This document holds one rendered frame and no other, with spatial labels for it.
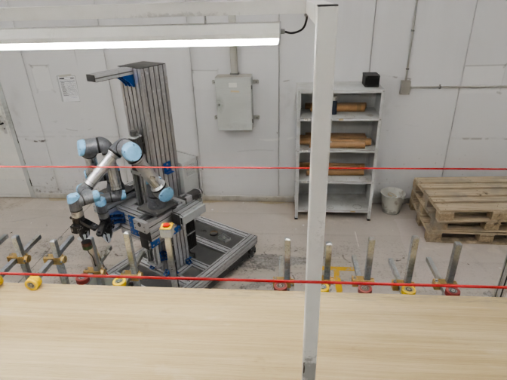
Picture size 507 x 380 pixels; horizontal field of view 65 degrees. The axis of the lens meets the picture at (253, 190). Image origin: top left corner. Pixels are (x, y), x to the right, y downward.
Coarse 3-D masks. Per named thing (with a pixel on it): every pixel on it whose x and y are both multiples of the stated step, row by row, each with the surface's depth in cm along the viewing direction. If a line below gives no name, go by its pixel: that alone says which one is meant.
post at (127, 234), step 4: (124, 232) 247; (128, 232) 248; (124, 236) 248; (128, 236) 247; (124, 240) 249; (128, 240) 249; (128, 244) 250; (132, 244) 253; (128, 248) 252; (132, 248) 253; (128, 252) 253; (132, 252) 253; (128, 256) 255; (132, 256) 254; (128, 260) 256; (132, 260) 256; (132, 264) 257; (136, 264) 260; (132, 268) 259; (136, 268) 260; (132, 272) 260; (136, 272) 260; (136, 284) 265; (140, 284) 268
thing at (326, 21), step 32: (256, 0) 152; (288, 0) 150; (320, 0) 130; (320, 32) 96; (320, 64) 99; (320, 96) 103; (320, 128) 107; (320, 160) 111; (320, 192) 115; (320, 224) 120; (320, 256) 125; (320, 288) 131
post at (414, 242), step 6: (414, 240) 233; (414, 246) 235; (414, 252) 237; (408, 258) 241; (414, 258) 239; (408, 264) 241; (414, 264) 241; (408, 270) 243; (408, 276) 245; (408, 282) 247
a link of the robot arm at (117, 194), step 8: (104, 144) 282; (104, 152) 284; (112, 168) 288; (112, 176) 289; (112, 184) 290; (120, 184) 294; (112, 192) 293; (120, 192) 293; (112, 200) 292; (120, 200) 295
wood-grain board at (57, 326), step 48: (0, 288) 245; (48, 288) 243; (96, 288) 242; (144, 288) 241; (192, 288) 240; (0, 336) 210; (48, 336) 209; (96, 336) 208; (144, 336) 207; (192, 336) 206; (240, 336) 205; (288, 336) 204; (336, 336) 204; (384, 336) 203; (432, 336) 202; (480, 336) 201
